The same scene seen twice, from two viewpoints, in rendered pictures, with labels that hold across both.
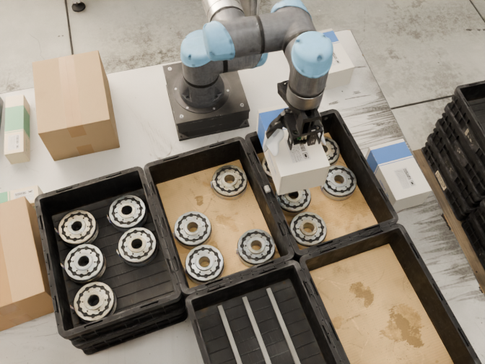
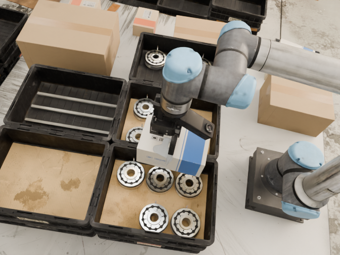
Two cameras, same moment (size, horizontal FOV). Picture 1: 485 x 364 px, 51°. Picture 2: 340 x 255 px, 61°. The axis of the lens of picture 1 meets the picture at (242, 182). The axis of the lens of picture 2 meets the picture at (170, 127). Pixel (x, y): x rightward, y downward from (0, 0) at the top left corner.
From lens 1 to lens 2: 1.00 m
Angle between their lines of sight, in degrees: 49
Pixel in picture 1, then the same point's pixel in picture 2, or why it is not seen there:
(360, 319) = (57, 172)
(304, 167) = (145, 131)
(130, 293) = (152, 76)
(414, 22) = not seen: outside the picture
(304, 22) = (218, 76)
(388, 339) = (34, 181)
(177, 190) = not seen: hidden behind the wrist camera
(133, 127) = (270, 135)
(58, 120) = (278, 81)
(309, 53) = (176, 50)
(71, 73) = (316, 98)
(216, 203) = not seen: hidden behind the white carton
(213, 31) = (236, 22)
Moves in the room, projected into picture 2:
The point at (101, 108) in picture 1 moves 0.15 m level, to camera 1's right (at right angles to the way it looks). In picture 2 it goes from (280, 103) to (270, 127)
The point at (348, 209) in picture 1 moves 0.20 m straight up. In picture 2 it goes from (129, 215) to (129, 198)
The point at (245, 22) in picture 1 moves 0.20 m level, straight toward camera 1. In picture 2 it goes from (236, 41) to (158, 5)
